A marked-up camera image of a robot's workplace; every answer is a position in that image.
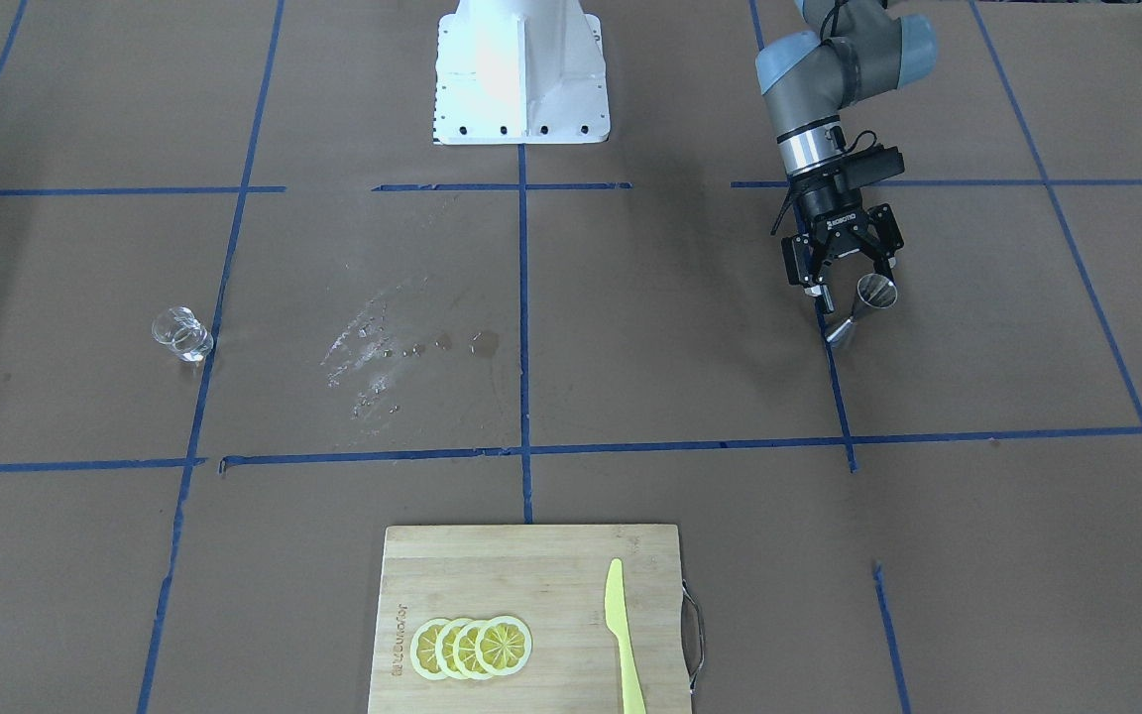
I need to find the steel double jigger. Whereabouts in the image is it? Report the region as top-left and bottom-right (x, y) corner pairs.
(825, 273), (900, 348)

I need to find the lemon slice three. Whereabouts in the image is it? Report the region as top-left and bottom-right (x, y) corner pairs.
(432, 618), (471, 679)

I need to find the lemon slice one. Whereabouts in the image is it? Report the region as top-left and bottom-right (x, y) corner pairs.
(475, 615), (533, 676)

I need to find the bamboo cutting board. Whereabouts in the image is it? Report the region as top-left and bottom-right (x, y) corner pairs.
(367, 524), (693, 713)

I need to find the small clear glass cup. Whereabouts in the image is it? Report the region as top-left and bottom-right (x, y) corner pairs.
(151, 304), (216, 363)

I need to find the lemon slice two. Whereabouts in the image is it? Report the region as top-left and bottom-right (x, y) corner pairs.
(449, 620), (493, 681)

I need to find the yellow plastic knife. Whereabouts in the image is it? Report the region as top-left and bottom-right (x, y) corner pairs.
(604, 557), (646, 713)

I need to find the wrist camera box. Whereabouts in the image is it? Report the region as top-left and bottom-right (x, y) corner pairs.
(841, 145), (904, 191)

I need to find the lemon slice four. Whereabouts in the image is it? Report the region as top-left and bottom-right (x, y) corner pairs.
(411, 618), (449, 681)

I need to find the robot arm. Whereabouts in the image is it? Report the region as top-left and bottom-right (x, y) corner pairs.
(755, 1), (939, 315)

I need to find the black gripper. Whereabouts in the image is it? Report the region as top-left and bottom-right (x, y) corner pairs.
(781, 169), (904, 313)

